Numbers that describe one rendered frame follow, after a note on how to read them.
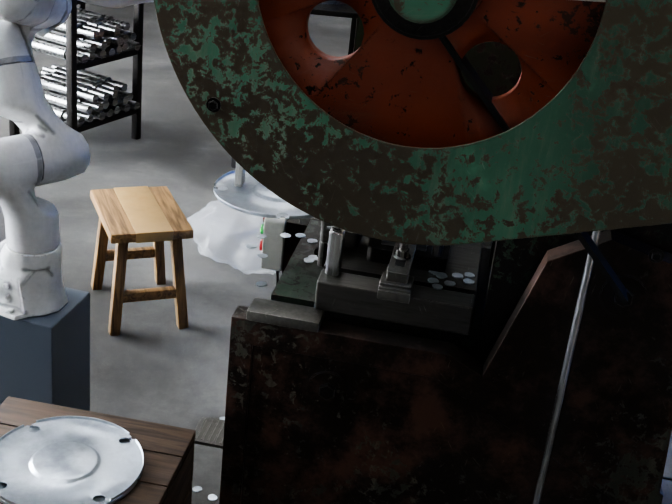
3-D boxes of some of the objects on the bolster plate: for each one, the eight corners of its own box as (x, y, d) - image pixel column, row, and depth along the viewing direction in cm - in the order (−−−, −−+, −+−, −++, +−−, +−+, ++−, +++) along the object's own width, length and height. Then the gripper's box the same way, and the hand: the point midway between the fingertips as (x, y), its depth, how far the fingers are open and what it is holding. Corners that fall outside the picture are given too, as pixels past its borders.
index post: (324, 274, 203) (329, 228, 199) (327, 267, 206) (332, 222, 202) (338, 276, 203) (343, 231, 199) (341, 270, 205) (346, 225, 201)
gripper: (284, 72, 212) (274, 183, 222) (221, 62, 213) (214, 172, 224) (275, 82, 205) (265, 196, 215) (210, 72, 207) (203, 185, 217)
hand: (240, 168), depth 218 cm, fingers closed
